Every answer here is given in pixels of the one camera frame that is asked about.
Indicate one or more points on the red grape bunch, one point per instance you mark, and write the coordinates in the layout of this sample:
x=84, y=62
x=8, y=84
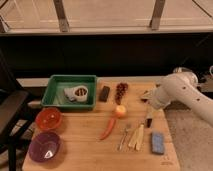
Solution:
x=121, y=89

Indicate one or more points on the metal bowl in background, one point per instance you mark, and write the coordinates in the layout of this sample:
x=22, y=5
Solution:
x=181, y=69

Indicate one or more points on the blue sponge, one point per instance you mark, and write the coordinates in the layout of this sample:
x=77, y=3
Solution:
x=157, y=141

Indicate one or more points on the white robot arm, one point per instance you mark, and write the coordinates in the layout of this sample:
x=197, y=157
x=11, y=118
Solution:
x=182, y=87

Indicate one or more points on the white cup with chocolate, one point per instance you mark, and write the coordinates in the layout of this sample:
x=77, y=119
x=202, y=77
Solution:
x=77, y=93

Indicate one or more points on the black rectangular block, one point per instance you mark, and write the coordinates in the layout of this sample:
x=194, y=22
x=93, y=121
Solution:
x=104, y=94

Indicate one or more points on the orange plastic bowl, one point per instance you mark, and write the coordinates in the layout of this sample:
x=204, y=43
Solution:
x=48, y=119

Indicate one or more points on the green plastic tray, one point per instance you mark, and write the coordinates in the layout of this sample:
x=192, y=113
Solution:
x=54, y=94

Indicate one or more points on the yellow red apple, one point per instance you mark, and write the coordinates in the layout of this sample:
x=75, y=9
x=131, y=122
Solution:
x=120, y=111

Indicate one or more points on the purple plastic bowl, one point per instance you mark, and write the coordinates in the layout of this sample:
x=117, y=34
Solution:
x=44, y=146

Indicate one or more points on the black chair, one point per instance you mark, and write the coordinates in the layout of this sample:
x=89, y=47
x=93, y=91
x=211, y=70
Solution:
x=15, y=116

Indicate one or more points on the metal fork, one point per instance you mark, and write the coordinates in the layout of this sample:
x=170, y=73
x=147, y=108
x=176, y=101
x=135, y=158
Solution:
x=125, y=133

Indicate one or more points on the orange carrot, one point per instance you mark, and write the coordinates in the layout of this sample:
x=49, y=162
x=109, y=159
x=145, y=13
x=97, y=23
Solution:
x=109, y=128

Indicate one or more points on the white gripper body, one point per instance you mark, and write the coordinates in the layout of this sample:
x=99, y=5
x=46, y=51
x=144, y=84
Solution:
x=149, y=95

